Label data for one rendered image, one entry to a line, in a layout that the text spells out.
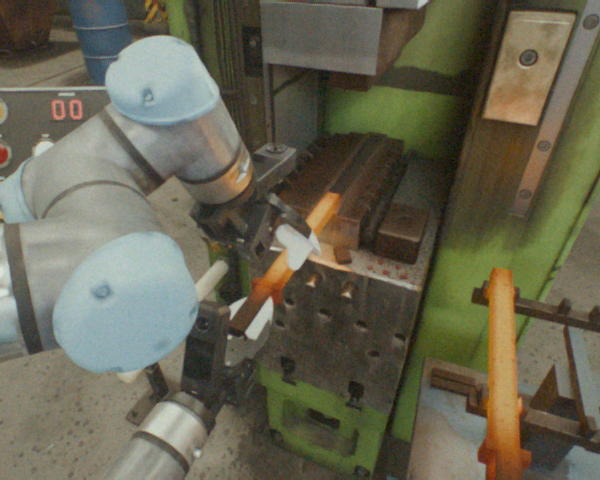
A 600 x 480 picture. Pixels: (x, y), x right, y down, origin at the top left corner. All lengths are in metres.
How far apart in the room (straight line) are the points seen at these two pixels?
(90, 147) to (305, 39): 0.46
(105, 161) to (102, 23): 4.97
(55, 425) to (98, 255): 1.67
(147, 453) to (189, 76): 0.37
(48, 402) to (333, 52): 1.66
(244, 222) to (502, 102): 0.51
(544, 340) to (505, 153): 1.40
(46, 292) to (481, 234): 0.85
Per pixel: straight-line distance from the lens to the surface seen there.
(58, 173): 0.33
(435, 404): 0.90
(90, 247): 0.24
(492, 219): 0.94
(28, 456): 1.86
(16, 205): 0.37
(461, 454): 0.86
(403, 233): 0.83
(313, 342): 1.03
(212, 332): 0.51
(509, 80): 0.81
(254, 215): 0.49
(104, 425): 1.80
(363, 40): 0.70
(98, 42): 5.34
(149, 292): 0.22
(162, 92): 0.33
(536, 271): 1.02
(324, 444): 1.45
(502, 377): 0.62
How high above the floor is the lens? 1.46
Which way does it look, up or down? 38 degrees down
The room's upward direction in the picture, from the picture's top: straight up
